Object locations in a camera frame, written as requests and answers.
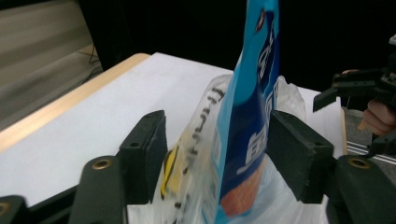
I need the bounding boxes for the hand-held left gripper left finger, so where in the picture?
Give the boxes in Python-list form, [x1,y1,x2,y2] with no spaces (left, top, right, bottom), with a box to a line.
[117,109,169,206]

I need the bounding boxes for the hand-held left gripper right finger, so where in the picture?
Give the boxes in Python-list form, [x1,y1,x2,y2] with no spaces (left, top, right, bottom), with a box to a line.
[266,109,339,204]

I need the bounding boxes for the blue snack packet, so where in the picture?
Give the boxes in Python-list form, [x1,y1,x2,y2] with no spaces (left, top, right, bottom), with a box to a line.
[202,0,281,224]

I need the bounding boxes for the metal floor rail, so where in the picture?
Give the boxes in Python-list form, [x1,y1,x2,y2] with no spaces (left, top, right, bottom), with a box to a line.
[346,140,396,164]

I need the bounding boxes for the translucent white plastic bag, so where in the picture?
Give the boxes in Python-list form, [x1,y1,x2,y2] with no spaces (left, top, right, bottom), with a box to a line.
[125,74,331,224]

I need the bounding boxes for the black curtain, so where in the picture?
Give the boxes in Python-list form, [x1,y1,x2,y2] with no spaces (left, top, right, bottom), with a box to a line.
[78,0,396,94]

